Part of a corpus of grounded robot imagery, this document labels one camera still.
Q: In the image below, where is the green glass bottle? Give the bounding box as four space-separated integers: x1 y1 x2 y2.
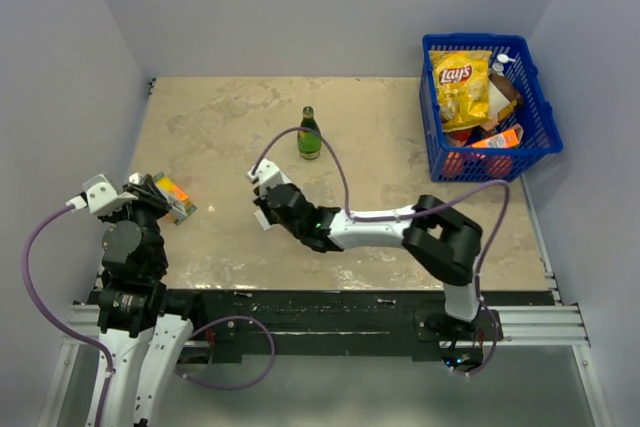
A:
297 106 322 160

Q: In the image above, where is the black corner bracket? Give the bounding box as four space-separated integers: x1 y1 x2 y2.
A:
147 78 157 95

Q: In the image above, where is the white cap bottle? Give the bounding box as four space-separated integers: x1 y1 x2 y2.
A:
491 53 516 76

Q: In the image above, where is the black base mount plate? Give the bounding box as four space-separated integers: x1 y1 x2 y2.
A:
87 285 559 364

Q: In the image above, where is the brown white snack package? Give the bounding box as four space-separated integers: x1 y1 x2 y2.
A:
488 73 524 122

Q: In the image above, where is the orange carton box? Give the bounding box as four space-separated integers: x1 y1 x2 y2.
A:
470 124 524 149

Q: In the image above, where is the white remote control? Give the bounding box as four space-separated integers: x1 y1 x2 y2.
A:
149 174 197 226

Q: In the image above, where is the yellow chips bag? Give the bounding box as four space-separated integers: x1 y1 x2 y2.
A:
429 50 492 132

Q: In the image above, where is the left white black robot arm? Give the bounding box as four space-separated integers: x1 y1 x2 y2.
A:
83 173 207 426

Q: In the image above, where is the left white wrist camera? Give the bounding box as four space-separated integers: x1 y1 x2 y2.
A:
65 174 137 217

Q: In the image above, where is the blue plastic basket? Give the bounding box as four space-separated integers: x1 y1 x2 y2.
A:
419 33 563 182

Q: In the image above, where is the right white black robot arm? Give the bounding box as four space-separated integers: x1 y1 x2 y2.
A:
254 183 482 340

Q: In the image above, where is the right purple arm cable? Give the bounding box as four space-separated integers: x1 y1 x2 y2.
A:
252 126 511 373

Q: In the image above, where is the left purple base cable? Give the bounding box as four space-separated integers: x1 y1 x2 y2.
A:
172 315 277 392

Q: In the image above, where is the white battery cover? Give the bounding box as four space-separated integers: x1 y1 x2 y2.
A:
254 209 272 231

